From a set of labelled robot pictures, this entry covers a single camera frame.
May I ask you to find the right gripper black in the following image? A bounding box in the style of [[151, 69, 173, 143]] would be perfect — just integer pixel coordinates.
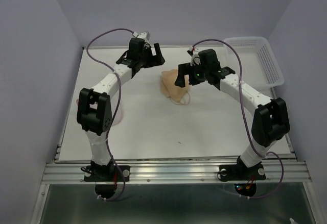
[[173, 61, 208, 88]]

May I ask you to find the beige bra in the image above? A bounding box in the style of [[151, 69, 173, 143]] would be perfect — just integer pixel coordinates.
[[160, 69, 191, 105]]

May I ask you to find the pink-trimmed mesh laundry bag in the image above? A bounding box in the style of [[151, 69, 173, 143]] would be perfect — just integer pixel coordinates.
[[76, 99, 123, 127]]

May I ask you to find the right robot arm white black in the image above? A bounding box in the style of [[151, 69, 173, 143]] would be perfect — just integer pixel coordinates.
[[175, 47, 290, 182]]

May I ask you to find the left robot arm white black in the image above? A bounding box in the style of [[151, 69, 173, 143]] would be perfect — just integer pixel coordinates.
[[77, 32, 165, 182]]

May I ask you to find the white plastic perforated basket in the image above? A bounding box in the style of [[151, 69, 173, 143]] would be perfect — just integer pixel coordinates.
[[224, 36, 285, 90]]

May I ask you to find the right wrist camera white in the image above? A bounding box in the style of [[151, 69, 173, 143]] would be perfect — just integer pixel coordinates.
[[188, 46, 201, 66]]

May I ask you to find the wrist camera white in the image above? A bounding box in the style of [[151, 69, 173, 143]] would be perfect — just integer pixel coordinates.
[[132, 31, 150, 42], [188, 46, 201, 66]]

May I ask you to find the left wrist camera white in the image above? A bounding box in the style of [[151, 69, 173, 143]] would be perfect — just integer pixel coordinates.
[[132, 31, 150, 42]]

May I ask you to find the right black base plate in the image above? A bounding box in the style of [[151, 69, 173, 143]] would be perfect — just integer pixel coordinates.
[[217, 163, 266, 197]]

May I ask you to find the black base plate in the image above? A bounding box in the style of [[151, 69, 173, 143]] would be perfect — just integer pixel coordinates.
[[80, 164, 130, 202], [217, 163, 266, 197]]

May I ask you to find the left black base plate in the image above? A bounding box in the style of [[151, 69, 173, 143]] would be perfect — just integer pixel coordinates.
[[80, 164, 130, 202]]

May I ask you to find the aluminium rail frame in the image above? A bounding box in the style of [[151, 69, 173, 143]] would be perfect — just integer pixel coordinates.
[[30, 45, 317, 224]]

